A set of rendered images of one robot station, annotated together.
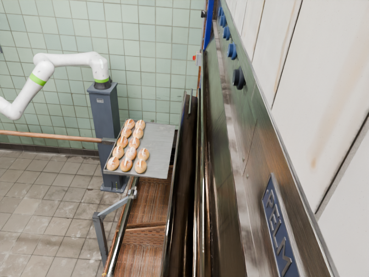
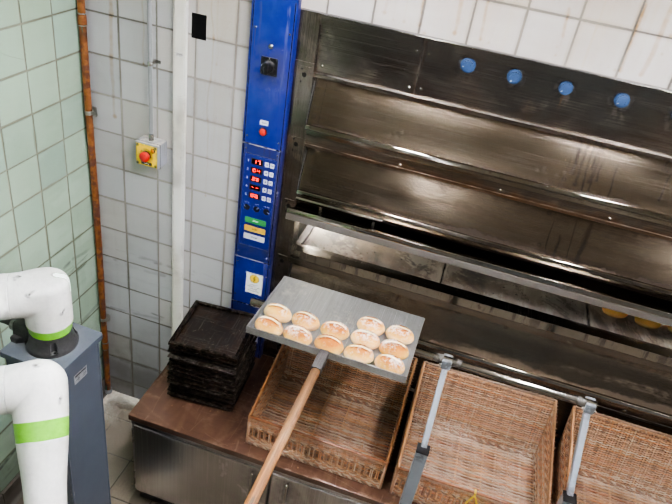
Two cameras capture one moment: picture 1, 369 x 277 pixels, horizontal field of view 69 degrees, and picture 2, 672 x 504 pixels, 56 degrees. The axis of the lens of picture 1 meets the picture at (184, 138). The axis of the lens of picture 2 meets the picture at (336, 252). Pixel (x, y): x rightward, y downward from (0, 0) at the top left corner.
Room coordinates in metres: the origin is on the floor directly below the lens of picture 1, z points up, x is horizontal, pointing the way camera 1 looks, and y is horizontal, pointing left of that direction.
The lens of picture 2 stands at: (1.11, 1.96, 2.58)
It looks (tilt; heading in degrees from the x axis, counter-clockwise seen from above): 33 degrees down; 280
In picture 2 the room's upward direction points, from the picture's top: 10 degrees clockwise
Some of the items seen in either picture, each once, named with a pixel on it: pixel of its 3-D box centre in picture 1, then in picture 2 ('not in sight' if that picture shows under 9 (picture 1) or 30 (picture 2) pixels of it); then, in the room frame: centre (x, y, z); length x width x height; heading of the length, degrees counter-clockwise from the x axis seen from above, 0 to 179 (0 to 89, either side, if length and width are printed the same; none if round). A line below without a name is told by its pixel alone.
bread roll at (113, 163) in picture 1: (112, 162); (390, 362); (1.16, 0.40, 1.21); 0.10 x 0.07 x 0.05; 177
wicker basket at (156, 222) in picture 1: (159, 198); (334, 398); (1.35, 0.15, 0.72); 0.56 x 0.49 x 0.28; 179
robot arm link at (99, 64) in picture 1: (99, 68); (42, 301); (2.15, 0.75, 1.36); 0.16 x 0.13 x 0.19; 35
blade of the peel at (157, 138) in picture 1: (144, 144); (339, 322); (1.37, 0.26, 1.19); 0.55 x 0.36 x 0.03; 179
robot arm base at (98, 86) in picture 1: (104, 80); (35, 328); (2.20, 0.74, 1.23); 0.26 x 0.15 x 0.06; 176
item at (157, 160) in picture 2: (199, 58); (151, 152); (2.28, -0.08, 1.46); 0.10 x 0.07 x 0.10; 179
